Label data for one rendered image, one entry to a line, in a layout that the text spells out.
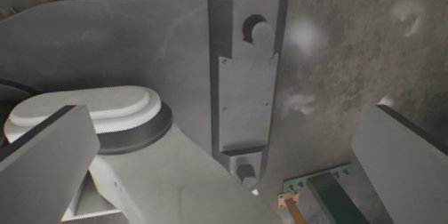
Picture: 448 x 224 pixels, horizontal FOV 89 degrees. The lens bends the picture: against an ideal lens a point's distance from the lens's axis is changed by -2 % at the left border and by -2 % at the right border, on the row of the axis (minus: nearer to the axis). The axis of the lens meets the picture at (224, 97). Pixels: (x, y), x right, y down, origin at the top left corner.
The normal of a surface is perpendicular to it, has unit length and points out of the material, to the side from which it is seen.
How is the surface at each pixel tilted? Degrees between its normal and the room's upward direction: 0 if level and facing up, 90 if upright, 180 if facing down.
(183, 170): 90
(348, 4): 0
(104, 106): 90
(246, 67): 0
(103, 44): 0
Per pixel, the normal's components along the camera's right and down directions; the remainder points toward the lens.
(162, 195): 0.00, -0.87
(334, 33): 0.21, 0.48
